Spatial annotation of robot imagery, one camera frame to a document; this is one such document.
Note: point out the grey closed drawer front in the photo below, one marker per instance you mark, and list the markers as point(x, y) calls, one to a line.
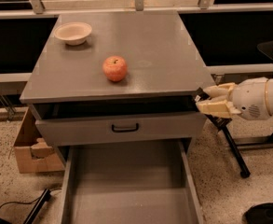
point(97, 130)

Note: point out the black drawer handle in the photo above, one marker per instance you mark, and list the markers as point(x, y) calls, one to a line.
point(125, 129)

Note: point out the cardboard box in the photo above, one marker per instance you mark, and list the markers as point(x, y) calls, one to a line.
point(33, 154)

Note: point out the black metal stand base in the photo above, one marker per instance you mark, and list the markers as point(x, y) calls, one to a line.
point(238, 143)

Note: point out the red apple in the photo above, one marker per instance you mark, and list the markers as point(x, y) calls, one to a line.
point(115, 68)

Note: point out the grey drawer cabinet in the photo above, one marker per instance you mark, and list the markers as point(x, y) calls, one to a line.
point(164, 69)

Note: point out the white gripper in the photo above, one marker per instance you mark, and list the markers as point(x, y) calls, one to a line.
point(250, 99)

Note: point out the metal window railing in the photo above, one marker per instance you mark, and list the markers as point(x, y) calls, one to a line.
point(136, 0)

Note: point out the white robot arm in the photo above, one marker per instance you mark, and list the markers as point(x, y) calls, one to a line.
point(269, 97)

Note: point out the white paper bowl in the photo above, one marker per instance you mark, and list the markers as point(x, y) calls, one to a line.
point(73, 33)

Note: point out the open grey drawer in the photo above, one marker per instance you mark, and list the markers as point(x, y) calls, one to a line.
point(147, 182)

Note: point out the black rxbar chocolate bar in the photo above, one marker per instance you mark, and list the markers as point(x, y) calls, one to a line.
point(201, 95)

